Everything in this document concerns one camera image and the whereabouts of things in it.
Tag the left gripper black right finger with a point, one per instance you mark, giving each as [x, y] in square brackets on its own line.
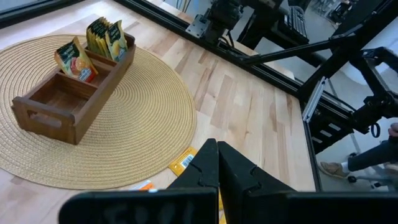
[264, 205]

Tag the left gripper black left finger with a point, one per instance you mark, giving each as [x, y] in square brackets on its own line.
[155, 207]

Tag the yellow tea bag packet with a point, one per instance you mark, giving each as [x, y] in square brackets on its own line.
[76, 62]
[183, 161]
[223, 220]

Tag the brown wooden tea box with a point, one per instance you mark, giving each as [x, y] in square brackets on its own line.
[99, 93]

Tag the silver packet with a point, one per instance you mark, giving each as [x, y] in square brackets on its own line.
[99, 32]

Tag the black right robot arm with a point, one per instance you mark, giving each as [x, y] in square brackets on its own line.
[224, 15]

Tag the orange tea bag packet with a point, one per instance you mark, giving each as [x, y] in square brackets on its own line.
[144, 186]

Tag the person's shoe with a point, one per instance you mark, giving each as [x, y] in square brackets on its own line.
[334, 169]

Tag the round woven straw placemat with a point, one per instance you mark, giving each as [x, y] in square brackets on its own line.
[140, 124]

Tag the office chair base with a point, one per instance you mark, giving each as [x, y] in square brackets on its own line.
[367, 180]

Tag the person's leg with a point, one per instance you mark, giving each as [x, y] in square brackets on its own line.
[370, 157]

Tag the silver aluminium extrusion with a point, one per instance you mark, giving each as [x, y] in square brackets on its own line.
[314, 99]

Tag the person's hand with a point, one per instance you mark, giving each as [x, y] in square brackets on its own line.
[394, 130]

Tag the black equipment stand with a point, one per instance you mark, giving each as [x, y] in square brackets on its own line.
[382, 104]

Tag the black desk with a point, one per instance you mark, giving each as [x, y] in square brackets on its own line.
[267, 29]

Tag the black keyboard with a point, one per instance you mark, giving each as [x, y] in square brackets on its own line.
[295, 21]

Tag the black aluminium table frame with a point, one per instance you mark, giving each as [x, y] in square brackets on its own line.
[267, 72]

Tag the silver metal bracket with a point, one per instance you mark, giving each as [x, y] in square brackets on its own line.
[197, 26]

